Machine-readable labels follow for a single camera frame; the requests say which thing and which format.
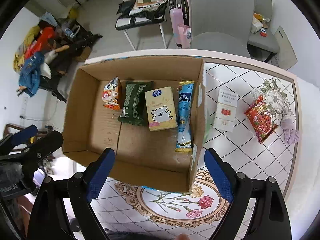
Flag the lilac cloth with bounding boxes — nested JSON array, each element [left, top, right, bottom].
[[280, 117, 300, 145]]

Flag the red snack bag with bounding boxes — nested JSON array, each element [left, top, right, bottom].
[[244, 95, 278, 144]]

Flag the orange cartoon snack bag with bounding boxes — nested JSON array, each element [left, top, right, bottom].
[[102, 76, 122, 111]]

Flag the blue Nestle milk powder sachet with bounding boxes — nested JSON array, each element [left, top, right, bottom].
[[175, 81, 194, 153]]

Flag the patterned floral tablecloth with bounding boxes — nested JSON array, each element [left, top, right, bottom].
[[91, 63, 297, 239]]

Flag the pile of clothes and bags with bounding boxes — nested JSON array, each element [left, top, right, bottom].
[[13, 12, 103, 102]]

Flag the white cigarette carton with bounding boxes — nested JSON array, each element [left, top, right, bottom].
[[213, 89, 238, 132]]

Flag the brown cardboard box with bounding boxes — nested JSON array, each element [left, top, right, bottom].
[[62, 56, 204, 192]]

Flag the green snack packet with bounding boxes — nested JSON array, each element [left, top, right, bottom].
[[118, 81, 154, 126]]

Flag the beige tissue pack with bear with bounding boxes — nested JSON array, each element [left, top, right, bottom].
[[145, 87, 178, 132]]

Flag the beige flat board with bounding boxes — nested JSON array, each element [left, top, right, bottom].
[[271, 25, 298, 70]]

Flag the grey chair far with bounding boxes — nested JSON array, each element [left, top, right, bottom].
[[248, 0, 280, 62]]

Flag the grey chair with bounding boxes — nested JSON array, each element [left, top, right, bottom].
[[190, 0, 254, 58], [248, 0, 280, 62]]

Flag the white chair with clutter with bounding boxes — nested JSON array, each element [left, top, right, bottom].
[[116, 0, 168, 50]]

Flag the items on far chair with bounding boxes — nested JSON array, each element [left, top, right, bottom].
[[250, 13, 271, 37]]

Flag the pink paper bag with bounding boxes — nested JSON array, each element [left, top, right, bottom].
[[178, 24, 191, 49]]

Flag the grey chair near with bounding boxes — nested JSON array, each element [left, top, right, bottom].
[[190, 0, 254, 58]]

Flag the pink suitcase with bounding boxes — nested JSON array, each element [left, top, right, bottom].
[[169, 0, 189, 48]]

